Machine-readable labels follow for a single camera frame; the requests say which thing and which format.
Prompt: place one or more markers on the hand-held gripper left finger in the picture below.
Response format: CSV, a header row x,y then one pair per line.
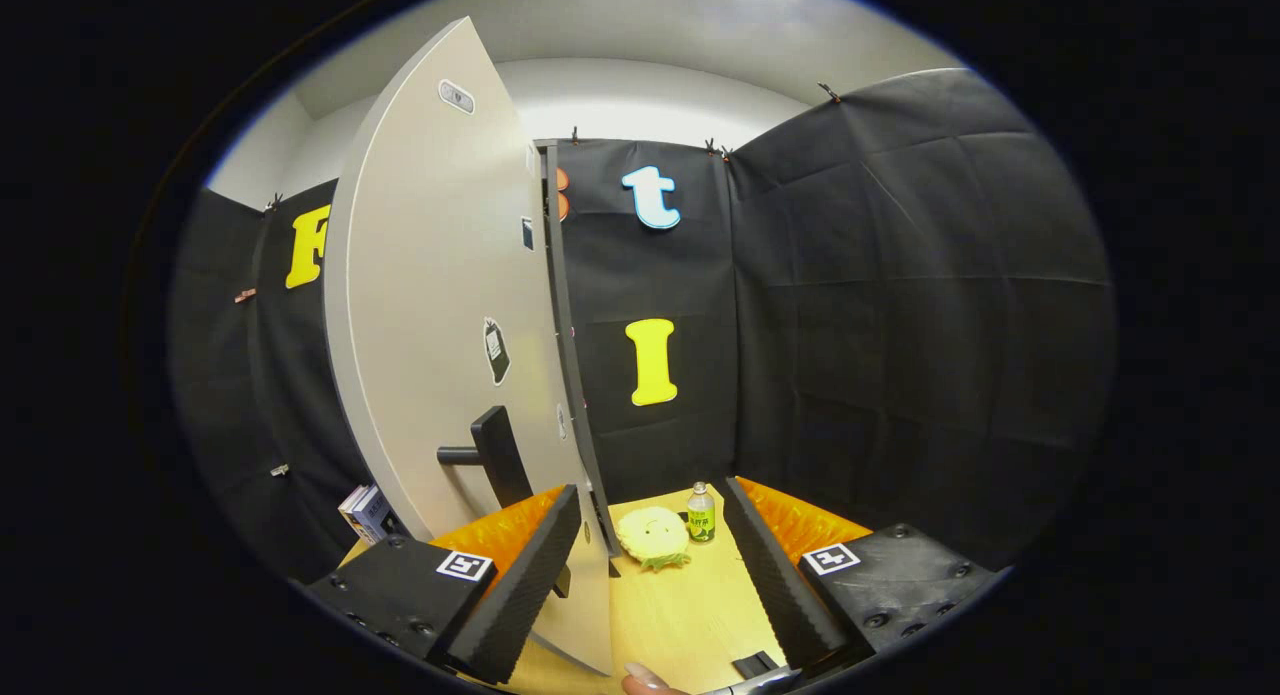
x,y
520,595

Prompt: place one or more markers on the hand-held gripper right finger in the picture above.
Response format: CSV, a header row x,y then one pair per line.
x,y
785,595

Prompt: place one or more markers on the grey shoe cabinet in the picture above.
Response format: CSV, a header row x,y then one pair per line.
x,y
562,315

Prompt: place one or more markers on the beige shoe cabinet door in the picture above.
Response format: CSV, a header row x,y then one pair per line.
x,y
430,275

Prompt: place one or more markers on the small black object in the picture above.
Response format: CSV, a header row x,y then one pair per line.
x,y
756,665

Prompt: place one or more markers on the green label bottle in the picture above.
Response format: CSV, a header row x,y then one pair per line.
x,y
701,520

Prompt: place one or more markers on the yellow plush toy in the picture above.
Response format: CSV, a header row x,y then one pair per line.
x,y
652,537

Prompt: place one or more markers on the blue cover book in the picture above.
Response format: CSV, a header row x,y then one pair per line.
x,y
375,513

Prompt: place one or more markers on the yellow spine book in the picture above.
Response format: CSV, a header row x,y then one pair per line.
x,y
350,510

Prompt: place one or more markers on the black backdrop cloth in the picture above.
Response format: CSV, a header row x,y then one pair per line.
x,y
900,325

